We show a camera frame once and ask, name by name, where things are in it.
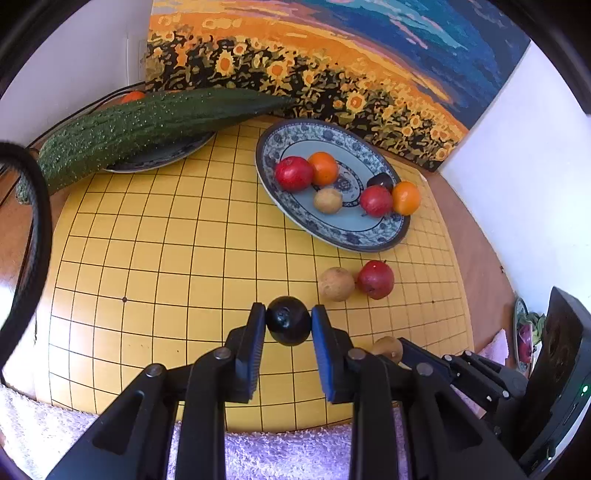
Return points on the brown longan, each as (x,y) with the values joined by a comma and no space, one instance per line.
(388,349)
(336,284)
(328,201)

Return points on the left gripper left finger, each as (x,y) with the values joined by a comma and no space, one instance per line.
(132,438)

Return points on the small orange tangerine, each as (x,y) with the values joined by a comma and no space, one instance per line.
(326,169)

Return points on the green bitter gourd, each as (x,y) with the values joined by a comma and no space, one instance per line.
(92,142)

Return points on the plate with vegetables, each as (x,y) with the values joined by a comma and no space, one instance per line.
(527,334)

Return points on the yellow go board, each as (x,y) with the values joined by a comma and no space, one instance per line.
(159,267)

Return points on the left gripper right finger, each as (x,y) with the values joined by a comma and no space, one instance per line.
(407,422)

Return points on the dark plum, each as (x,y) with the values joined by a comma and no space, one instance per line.
(288,320)
(382,179)

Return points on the brown longan front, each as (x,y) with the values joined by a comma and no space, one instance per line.
(388,349)

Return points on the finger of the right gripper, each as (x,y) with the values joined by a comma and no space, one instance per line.
(490,385)

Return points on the large orange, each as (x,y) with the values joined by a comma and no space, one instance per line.
(406,198)

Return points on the small red fruit back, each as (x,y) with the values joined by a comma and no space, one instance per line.
(294,174)

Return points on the blue floral porcelain plate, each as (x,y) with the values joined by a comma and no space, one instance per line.
(351,228)

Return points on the sunflower field painting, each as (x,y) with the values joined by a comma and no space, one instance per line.
(410,77)

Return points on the orange fruit behind gourd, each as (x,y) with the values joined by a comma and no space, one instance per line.
(132,96)

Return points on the small plate under gourd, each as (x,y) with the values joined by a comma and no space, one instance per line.
(161,156)

